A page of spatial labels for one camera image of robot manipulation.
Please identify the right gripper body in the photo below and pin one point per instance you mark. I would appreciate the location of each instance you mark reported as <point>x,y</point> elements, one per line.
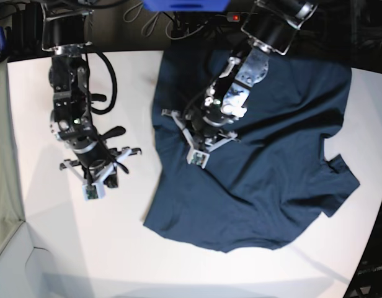
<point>92,158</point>

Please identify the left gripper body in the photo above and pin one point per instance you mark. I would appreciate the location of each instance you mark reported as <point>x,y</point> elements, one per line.
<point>201,137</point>

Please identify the dark blue t-shirt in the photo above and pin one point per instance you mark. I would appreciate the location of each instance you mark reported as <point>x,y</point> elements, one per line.
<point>265,190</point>

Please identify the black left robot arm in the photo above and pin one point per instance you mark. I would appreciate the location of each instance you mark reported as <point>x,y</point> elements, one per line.
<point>270,27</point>

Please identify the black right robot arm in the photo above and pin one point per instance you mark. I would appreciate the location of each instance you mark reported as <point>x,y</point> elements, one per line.
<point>71,122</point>

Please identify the grey-green fabric curtain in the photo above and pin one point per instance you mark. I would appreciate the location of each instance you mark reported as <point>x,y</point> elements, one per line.
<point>11,208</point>

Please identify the black power strip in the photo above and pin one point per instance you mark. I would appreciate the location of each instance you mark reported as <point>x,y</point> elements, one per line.
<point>236,17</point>

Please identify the blue plastic bin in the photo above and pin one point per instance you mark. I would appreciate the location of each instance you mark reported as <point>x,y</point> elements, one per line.
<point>186,5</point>

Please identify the blue cylinder object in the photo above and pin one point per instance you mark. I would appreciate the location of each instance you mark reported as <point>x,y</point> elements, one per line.
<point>3,43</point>

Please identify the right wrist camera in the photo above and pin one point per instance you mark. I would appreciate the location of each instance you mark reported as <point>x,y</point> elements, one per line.
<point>93,191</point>

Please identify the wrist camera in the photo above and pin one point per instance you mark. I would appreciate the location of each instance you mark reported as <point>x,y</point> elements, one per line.
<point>197,157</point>
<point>93,191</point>

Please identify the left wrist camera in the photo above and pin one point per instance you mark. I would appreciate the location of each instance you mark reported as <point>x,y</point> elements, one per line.
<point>197,157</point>

